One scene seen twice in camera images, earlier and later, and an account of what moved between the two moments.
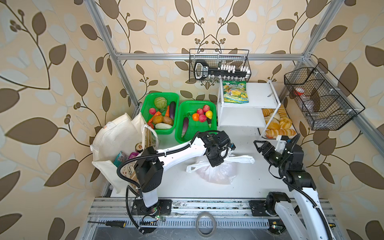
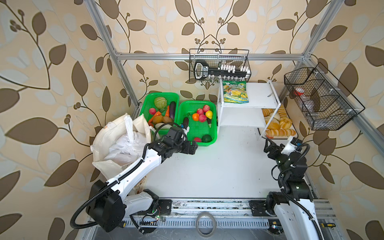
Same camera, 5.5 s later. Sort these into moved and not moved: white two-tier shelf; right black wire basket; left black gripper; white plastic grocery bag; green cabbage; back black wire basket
Moved: white plastic grocery bag; left black gripper
Not moved: back black wire basket; white two-tier shelf; green cabbage; right black wire basket
